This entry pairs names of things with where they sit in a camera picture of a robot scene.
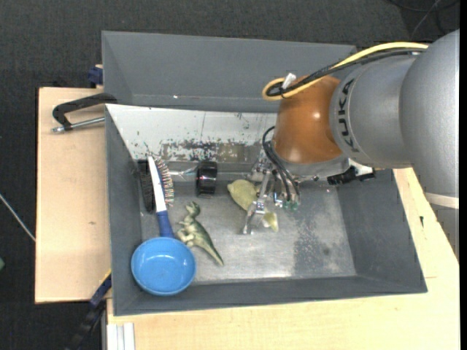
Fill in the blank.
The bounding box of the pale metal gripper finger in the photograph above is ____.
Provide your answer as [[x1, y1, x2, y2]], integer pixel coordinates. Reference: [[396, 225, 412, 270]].
[[242, 209, 257, 236], [250, 200, 267, 236]]

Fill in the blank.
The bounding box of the white and blue handled brush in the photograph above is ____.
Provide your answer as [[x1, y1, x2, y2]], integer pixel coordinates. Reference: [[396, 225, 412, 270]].
[[138, 154, 177, 239]]

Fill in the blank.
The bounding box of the pale yellow-green toy fruit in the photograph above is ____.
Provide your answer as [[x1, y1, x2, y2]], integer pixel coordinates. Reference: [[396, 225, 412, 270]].
[[226, 178, 280, 233]]

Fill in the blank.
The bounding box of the pale wood board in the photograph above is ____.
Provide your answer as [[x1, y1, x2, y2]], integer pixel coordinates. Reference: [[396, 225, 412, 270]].
[[34, 86, 112, 304]]

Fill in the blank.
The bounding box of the green toy dinosaur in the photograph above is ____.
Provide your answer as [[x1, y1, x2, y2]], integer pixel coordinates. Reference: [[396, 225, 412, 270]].
[[176, 201, 225, 268]]

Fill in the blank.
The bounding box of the black cylinder on white bracket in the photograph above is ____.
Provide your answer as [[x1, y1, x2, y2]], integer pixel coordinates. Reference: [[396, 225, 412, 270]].
[[325, 164, 377, 187]]

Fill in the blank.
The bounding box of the grey metal bin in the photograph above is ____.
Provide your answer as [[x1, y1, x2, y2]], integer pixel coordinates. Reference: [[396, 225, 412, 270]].
[[101, 30, 428, 316]]

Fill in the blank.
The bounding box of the blue bowl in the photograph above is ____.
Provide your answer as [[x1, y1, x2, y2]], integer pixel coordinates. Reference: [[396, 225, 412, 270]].
[[130, 236, 198, 298]]

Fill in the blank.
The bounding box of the black tape roll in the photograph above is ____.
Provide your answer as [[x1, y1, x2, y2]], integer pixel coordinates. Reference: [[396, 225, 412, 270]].
[[195, 160, 219, 198]]

